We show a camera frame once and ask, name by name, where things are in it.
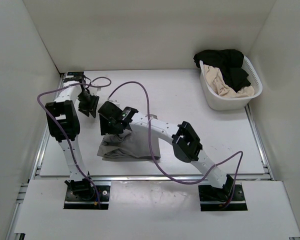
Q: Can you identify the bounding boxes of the black label sticker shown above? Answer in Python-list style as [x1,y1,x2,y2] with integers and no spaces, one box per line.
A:
[66,71,84,76]

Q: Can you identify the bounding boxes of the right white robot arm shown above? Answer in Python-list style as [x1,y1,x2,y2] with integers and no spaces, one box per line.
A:
[98,101,234,202]

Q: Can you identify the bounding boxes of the beige trousers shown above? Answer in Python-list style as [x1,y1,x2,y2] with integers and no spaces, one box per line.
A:
[203,64,255,98]

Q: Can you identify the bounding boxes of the white laundry basket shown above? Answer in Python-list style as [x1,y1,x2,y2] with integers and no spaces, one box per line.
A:
[199,56,263,111]

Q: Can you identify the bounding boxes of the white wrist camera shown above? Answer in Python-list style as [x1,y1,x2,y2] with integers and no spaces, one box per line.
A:
[89,85,102,94]
[108,99,120,107]

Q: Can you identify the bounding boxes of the black trousers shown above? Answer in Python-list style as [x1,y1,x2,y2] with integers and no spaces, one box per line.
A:
[193,49,251,92]

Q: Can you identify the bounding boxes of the front aluminium rail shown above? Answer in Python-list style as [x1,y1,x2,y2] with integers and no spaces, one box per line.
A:
[92,173,271,182]

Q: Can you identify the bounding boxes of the right aluminium rail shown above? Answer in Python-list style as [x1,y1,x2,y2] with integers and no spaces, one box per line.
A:
[244,104,275,181]

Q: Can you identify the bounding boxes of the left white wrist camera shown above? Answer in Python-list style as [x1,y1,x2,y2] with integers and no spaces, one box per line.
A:
[89,85,102,94]

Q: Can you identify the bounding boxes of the left aluminium rail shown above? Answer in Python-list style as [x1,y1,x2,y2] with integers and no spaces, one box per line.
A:
[24,72,65,183]

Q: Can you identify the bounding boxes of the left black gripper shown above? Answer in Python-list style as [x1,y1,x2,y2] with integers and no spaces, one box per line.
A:
[77,91,100,118]

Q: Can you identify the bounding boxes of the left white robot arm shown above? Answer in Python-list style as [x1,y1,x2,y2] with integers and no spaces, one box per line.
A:
[45,72,99,202]

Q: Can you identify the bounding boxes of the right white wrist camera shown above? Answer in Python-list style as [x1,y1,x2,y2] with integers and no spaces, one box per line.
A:
[108,99,120,107]

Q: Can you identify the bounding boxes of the grey trousers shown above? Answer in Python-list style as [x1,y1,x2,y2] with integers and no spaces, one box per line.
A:
[97,116,152,162]

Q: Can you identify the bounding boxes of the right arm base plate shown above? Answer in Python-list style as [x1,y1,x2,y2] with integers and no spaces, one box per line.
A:
[198,184,248,212]

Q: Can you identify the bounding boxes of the aluminium rail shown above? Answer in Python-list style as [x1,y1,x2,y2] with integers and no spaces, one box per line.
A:
[92,173,271,182]
[24,72,65,183]
[244,104,275,181]

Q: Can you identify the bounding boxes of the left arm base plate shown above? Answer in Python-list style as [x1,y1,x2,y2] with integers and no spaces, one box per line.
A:
[63,180,111,210]

